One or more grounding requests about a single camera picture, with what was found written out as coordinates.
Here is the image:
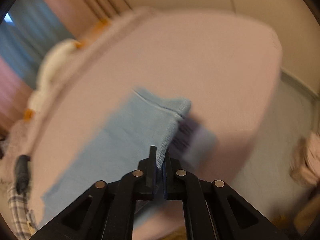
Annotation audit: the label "light blue denim pants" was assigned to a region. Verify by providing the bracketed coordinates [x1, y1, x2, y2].
[37, 86, 218, 230]

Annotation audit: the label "plaid pillow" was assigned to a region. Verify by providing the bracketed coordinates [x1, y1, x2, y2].
[7, 184, 37, 240]

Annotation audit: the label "folded dark denim jeans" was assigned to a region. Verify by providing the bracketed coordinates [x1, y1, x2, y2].
[15, 155, 30, 194]

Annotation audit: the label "pink duvet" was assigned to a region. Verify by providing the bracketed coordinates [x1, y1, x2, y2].
[1, 8, 158, 184]

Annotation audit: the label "pink bed sheet mattress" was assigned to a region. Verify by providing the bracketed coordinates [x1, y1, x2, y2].
[29, 10, 282, 232]

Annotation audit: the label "white goose plush toy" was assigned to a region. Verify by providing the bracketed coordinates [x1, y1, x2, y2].
[23, 17, 112, 122]

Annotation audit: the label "pink and blue curtain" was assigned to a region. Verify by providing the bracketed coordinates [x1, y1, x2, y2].
[1, 0, 129, 134]

